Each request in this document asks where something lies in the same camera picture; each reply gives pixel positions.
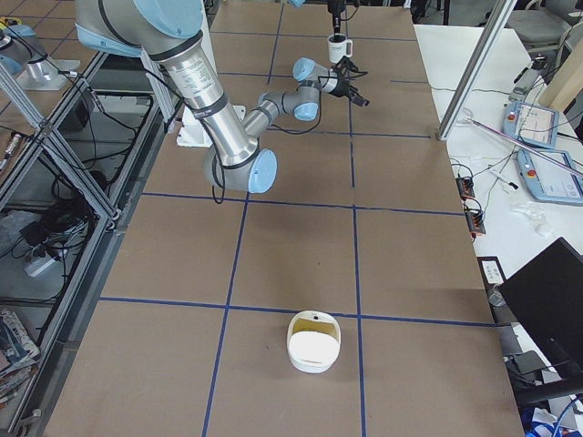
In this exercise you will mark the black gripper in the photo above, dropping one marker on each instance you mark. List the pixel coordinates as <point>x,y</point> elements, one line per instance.
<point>336,20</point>
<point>340,86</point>

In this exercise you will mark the white ribbed mug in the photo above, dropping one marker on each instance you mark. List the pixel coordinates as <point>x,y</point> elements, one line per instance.
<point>339,47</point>

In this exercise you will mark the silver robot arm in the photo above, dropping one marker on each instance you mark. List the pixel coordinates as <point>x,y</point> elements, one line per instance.
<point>314,18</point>
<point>170,33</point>

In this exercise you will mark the orange circuit board upper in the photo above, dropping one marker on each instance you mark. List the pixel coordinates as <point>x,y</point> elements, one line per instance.
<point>465,187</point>

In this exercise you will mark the orange circuit board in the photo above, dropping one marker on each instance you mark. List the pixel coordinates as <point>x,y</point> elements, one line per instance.
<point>465,187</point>
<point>475,221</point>

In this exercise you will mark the black marker pen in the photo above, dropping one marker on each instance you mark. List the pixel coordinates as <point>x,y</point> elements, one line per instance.
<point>504,179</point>

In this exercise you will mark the orange circuit board lower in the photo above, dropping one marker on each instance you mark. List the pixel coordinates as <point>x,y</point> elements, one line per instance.
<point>475,221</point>

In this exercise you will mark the upper teach pendant tablet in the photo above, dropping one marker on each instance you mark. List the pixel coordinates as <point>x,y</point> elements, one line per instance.
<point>536,126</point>

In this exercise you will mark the teach pendant tablet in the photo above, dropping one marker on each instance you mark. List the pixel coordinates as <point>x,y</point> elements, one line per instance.
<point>536,126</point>
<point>547,182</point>

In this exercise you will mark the lower teach pendant tablet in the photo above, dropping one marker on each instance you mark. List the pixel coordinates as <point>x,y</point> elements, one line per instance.
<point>547,182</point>

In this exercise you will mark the white label card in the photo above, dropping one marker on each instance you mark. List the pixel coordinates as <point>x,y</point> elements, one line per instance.
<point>491,271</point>

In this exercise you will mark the cream basket container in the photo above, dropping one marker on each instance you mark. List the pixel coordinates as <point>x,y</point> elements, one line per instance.
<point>313,341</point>

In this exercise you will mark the black laptop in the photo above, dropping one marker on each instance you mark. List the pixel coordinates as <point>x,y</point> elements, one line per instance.
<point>545,296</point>

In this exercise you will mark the white power strip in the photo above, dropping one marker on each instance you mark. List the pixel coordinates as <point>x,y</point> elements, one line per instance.
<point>38,265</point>

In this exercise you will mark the stack of books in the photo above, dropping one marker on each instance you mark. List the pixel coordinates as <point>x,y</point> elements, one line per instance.
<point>19,355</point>

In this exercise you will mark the aluminium frame post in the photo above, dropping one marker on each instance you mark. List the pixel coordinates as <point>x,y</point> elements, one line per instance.
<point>485,44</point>

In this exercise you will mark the white camera pole with base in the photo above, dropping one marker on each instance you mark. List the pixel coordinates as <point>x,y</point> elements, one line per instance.
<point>193,134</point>

